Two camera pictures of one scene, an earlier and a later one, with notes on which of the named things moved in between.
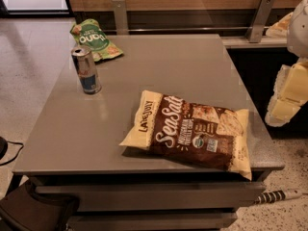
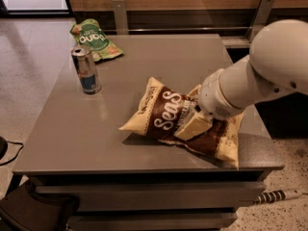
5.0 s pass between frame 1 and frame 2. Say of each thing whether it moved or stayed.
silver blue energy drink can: stayed
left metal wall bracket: stayed
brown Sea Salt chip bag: moved
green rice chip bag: stayed
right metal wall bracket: stayed
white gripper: moved
